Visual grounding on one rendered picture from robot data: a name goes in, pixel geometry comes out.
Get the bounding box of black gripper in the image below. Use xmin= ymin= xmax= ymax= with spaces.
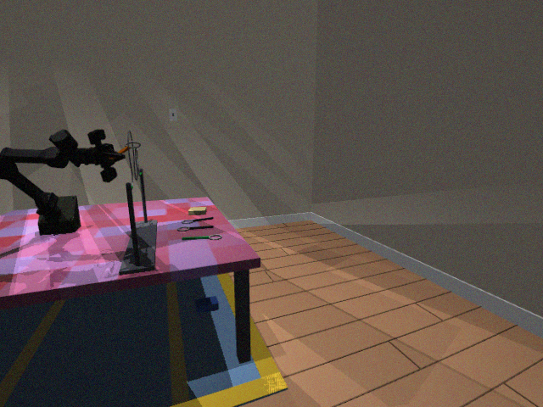
xmin=80 ymin=130 xmax=126 ymax=182

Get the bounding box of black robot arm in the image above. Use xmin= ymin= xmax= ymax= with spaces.
xmin=0 ymin=130 xmax=84 ymax=220

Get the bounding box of orange handle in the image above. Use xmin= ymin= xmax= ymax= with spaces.
xmin=118 ymin=142 xmax=141 ymax=154

